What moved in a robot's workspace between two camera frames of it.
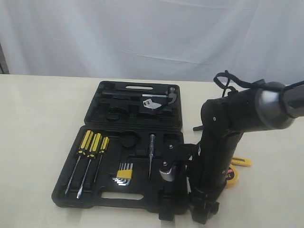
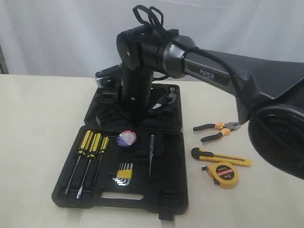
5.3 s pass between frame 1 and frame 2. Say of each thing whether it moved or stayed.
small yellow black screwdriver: stayed
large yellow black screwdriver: stayed
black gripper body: moved
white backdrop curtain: stayed
